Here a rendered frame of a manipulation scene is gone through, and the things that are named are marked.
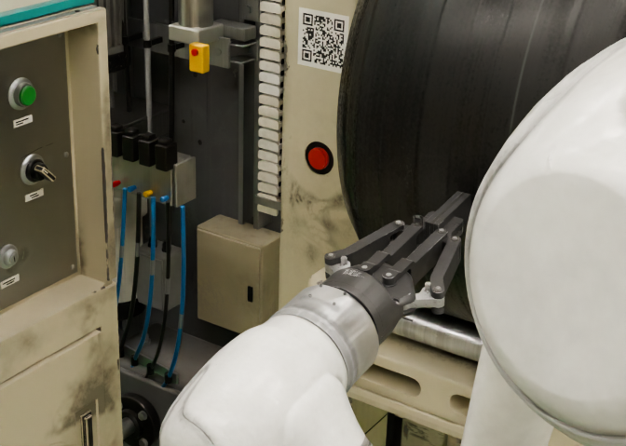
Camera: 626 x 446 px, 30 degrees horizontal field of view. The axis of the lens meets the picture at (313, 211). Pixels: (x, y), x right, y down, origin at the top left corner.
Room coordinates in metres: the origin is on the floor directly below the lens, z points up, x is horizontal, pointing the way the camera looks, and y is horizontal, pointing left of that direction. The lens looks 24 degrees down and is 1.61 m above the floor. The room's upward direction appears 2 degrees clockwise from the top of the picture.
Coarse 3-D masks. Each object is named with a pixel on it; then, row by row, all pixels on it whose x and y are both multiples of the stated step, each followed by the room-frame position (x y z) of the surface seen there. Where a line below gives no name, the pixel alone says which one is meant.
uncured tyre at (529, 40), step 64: (384, 0) 1.20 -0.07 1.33; (448, 0) 1.16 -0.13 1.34; (512, 0) 1.13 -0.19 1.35; (576, 0) 1.11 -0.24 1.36; (384, 64) 1.16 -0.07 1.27; (448, 64) 1.13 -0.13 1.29; (512, 64) 1.10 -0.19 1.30; (576, 64) 1.08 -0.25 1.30; (384, 128) 1.15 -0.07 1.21; (448, 128) 1.11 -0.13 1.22; (512, 128) 1.08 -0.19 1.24; (384, 192) 1.15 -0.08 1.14; (448, 192) 1.11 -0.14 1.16
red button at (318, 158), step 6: (312, 150) 1.45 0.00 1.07; (318, 150) 1.44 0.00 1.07; (324, 150) 1.44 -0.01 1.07; (312, 156) 1.45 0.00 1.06; (318, 156) 1.44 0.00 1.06; (324, 156) 1.44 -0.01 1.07; (312, 162) 1.45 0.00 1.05; (318, 162) 1.44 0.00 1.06; (324, 162) 1.44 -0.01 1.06; (318, 168) 1.44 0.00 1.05
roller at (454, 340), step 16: (400, 320) 1.29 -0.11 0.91; (416, 320) 1.28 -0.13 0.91; (432, 320) 1.27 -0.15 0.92; (448, 320) 1.27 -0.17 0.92; (464, 320) 1.27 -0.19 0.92; (416, 336) 1.27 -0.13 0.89; (432, 336) 1.26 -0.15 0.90; (448, 336) 1.25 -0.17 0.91; (464, 336) 1.24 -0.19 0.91; (464, 352) 1.24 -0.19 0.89; (480, 352) 1.22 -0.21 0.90
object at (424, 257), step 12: (432, 240) 1.01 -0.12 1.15; (420, 252) 0.99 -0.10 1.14; (432, 252) 1.00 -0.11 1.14; (396, 264) 0.96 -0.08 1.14; (408, 264) 0.96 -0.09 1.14; (420, 264) 0.98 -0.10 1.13; (432, 264) 1.00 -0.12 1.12; (384, 276) 0.94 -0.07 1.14; (396, 276) 0.94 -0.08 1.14; (420, 276) 0.98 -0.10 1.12
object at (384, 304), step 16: (336, 272) 0.93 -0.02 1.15; (352, 272) 0.92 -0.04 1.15; (336, 288) 0.90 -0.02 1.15; (352, 288) 0.90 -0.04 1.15; (368, 288) 0.90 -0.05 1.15; (384, 288) 0.91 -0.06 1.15; (400, 288) 0.94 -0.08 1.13; (368, 304) 0.89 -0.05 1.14; (384, 304) 0.90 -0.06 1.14; (400, 304) 0.92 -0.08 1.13; (384, 320) 0.89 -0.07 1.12; (384, 336) 0.89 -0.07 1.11
